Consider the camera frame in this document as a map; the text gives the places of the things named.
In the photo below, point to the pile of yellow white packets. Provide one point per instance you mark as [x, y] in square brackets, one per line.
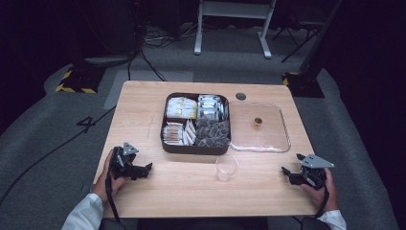
[181, 108]

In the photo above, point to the white metal stand frame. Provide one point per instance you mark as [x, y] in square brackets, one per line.
[234, 9]

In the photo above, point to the black folding stand legs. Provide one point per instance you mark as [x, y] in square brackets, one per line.
[298, 40]

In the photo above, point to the person's right hand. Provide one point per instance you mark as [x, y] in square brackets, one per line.
[327, 196]

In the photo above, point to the dark brown compartment tray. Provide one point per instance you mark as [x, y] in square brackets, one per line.
[194, 150]

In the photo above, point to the pile of dark tea bags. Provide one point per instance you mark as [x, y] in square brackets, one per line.
[213, 132]

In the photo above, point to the clear plastic cup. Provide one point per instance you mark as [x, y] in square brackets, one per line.
[226, 169]

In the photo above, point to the row of brown stick packets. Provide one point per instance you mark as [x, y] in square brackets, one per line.
[173, 134]

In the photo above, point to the row of white sachets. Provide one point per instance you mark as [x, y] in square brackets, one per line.
[190, 132]

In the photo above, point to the person's left hand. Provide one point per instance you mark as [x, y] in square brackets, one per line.
[103, 185]

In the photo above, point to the pile of silver packets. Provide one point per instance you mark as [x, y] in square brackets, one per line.
[209, 107]

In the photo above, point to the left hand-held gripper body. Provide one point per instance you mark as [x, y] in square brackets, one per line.
[119, 161]

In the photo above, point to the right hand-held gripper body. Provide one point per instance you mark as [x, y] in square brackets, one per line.
[314, 172]

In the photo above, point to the black stand striped base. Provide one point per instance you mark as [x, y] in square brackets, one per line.
[79, 80]
[306, 83]

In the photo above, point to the clear lid with gold knob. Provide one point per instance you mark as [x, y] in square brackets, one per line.
[271, 134]

